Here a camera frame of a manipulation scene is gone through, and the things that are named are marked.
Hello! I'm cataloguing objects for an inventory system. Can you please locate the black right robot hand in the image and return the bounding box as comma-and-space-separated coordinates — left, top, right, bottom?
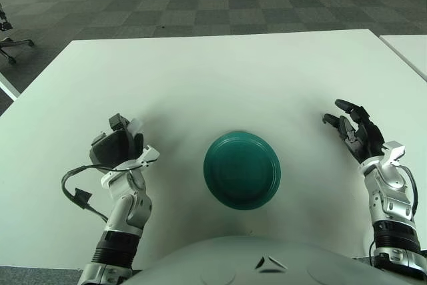
322, 99, 386, 166

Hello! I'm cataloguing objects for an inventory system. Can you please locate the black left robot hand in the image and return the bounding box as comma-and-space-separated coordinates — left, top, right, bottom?
89, 113, 147, 171

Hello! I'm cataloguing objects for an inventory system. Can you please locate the green plate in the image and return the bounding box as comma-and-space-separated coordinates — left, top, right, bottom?
203, 130, 282, 212

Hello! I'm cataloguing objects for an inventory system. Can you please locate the office chair base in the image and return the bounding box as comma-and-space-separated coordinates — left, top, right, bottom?
0, 3, 36, 65

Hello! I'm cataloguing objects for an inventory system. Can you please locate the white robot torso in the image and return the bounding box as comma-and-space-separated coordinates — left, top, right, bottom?
128, 235, 427, 285

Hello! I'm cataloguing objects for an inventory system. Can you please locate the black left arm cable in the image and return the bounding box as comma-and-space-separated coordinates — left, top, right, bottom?
61, 164, 141, 222

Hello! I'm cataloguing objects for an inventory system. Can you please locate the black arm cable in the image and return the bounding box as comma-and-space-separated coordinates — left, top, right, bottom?
400, 166, 420, 219
61, 164, 141, 222

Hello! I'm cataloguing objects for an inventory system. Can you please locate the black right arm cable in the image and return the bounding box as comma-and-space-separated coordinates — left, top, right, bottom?
400, 166, 420, 219

